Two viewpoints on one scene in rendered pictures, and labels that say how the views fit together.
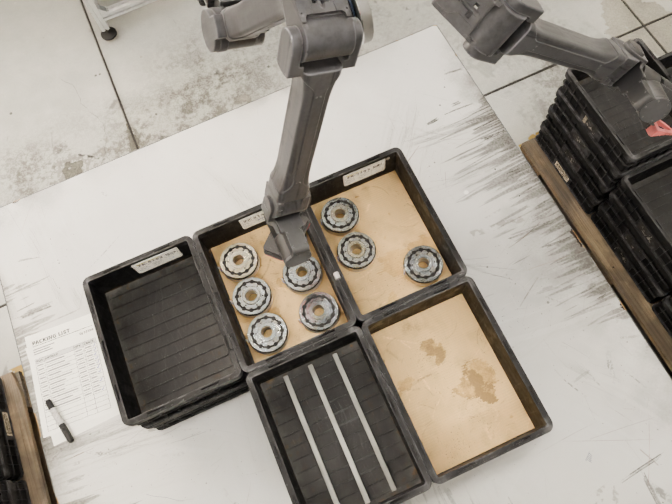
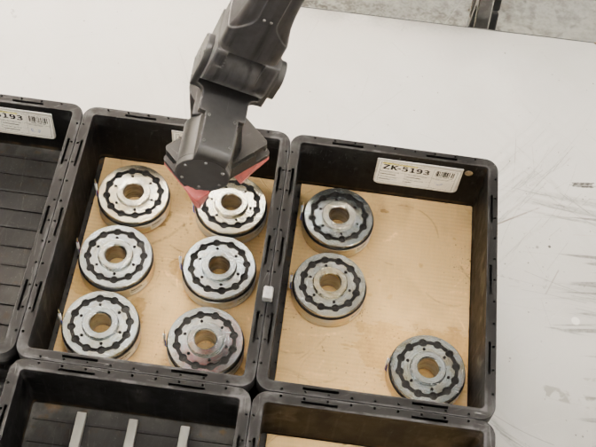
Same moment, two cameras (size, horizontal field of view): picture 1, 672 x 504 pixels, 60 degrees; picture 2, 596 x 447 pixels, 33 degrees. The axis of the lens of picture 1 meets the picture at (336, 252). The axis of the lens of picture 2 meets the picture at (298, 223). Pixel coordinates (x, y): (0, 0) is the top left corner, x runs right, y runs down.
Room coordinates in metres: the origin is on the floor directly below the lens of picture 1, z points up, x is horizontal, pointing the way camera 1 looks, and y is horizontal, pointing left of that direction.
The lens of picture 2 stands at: (-0.15, -0.17, 2.10)
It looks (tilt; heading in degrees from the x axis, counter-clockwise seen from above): 57 degrees down; 14
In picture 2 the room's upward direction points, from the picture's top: 7 degrees clockwise
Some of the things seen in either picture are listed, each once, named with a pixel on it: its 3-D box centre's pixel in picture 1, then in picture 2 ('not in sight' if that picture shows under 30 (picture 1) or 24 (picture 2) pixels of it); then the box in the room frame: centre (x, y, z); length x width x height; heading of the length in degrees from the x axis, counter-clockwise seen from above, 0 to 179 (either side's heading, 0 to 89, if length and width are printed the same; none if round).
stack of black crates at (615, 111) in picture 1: (611, 132); not in sight; (0.99, -1.08, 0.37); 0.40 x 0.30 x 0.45; 15
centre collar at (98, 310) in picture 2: (266, 332); (100, 323); (0.37, 0.21, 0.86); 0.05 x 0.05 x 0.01
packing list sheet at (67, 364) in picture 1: (70, 375); not in sight; (0.39, 0.80, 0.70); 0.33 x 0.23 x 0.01; 15
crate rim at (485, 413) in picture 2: (379, 231); (384, 270); (0.56, -0.12, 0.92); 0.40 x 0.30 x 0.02; 14
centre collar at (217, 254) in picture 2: (301, 271); (219, 265); (0.51, 0.10, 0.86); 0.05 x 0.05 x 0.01
